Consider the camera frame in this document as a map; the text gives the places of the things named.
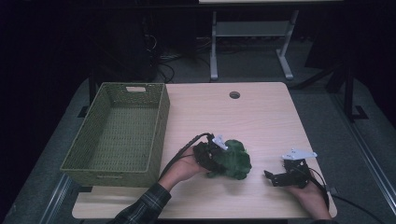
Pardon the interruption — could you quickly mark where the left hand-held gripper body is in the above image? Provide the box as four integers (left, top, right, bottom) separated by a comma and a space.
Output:
193, 133, 230, 169

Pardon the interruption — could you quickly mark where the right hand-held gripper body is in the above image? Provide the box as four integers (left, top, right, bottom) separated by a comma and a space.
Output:
279, 147, 318, 189

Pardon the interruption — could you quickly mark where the green cloth garment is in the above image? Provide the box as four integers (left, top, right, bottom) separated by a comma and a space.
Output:
206, 139, 253, 181

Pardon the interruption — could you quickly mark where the person's left hand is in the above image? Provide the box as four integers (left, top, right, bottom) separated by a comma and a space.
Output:
159, 152, 210, 191

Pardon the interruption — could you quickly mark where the person's right hand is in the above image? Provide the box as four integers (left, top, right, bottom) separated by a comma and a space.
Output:
284, 181, 332, 220

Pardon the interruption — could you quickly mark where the green woven basket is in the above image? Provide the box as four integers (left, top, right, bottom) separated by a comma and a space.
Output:
60, 81, 171, 189

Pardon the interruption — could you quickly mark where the black metal stand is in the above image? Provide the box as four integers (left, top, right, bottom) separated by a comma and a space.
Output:
325, 60, 370, 123

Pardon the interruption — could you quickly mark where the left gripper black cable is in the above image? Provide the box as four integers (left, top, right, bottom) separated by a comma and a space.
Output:
158, 132, 215, 181

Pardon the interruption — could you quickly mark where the aluminium floor rail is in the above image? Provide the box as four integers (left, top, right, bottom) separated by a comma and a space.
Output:
38, 173, 74, 224
329, 92, 396, 217

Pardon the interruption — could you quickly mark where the bundle of floor cables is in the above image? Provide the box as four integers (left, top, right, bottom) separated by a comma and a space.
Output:
141, 18, 213, 83

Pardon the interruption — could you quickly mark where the grey metal desk frame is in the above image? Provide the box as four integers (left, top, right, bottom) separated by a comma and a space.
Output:
198, 0, 344, 81

